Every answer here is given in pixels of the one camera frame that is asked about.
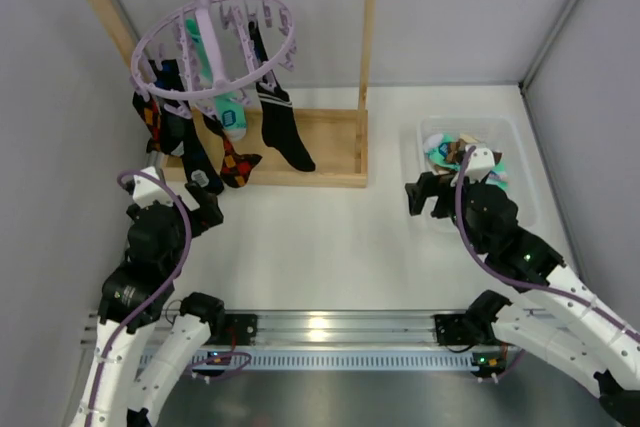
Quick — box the argyle red orange sock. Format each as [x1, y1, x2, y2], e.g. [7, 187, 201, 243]
[203, 116, 262, 189]

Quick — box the black blue sport sock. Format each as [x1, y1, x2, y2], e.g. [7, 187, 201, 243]
[150, 59, 224, 195]

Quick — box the green white sock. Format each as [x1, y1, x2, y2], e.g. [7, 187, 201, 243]
[185, 19, 247, 141]

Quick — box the black white-striped sock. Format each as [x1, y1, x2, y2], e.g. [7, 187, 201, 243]
[248, 21, 317, 173]

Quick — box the lilac round clip hanger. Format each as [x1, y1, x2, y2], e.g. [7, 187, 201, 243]
[130, 0, 297, 118]

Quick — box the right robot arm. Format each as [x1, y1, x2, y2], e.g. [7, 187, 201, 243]
[405, 172, 639, 426]

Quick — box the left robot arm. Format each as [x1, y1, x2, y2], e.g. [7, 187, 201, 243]
[71, 176, 225, 426]

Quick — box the wooden hanger rack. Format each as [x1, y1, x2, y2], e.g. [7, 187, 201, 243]
[87, 0, 375, 188]

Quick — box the teal white sock in basket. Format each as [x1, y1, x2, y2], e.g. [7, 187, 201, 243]
[423, 133, 509, 190]

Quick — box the brown striped sock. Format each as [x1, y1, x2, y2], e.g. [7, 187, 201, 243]
[444, 134, 480, 164]

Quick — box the white plastic basket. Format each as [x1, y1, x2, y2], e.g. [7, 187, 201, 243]
[416, 116, 539, 228]

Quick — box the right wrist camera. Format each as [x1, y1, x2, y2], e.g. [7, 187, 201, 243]
[464, 144, 496, 182]

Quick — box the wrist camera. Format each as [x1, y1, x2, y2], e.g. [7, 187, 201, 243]
[464, 144, 496, 182]
[132, 167, 174, 208]

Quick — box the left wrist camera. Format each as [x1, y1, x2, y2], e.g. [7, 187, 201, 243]
[132, 167, 174, 208]

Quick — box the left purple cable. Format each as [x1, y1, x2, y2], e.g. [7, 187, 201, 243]
[89, 169, 253, 427]

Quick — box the white slotted cable duct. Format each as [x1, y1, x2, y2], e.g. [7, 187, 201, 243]
[187, 349, 505, 372]

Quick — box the aluminium mounting rail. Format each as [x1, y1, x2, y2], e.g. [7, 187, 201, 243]
[79, 307, 566, 348]

